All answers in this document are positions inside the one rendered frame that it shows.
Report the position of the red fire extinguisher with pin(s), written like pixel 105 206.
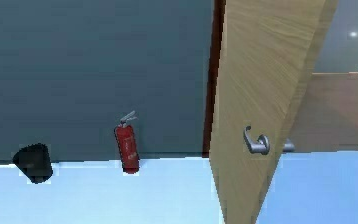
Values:
pixel 128 146

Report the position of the light wooden room door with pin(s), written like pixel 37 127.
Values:
pixel 253 83

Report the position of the black waste bin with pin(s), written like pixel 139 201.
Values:
pixel 33 163

